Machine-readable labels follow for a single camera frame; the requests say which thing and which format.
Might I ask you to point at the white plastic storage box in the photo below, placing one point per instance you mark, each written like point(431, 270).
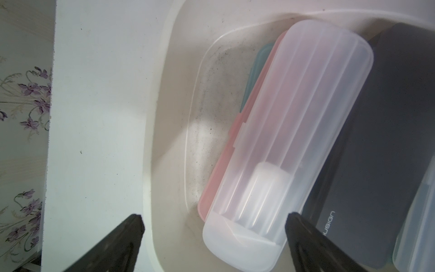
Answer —
point(208, 50)

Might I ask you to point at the pink pencil case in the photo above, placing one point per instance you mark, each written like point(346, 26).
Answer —
point(221, 165)

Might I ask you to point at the clear frosted pencil case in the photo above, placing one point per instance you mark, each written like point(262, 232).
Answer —
point(314, 78)

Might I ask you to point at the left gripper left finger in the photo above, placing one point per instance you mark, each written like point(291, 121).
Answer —
point(117, 252)

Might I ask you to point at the black pencil case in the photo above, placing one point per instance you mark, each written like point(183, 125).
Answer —
point(367, 185)

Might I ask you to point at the light blue pencil case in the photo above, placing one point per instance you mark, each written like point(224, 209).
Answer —
point(253, 84)

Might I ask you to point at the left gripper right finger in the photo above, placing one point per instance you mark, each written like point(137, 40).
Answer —
point(311, 251)

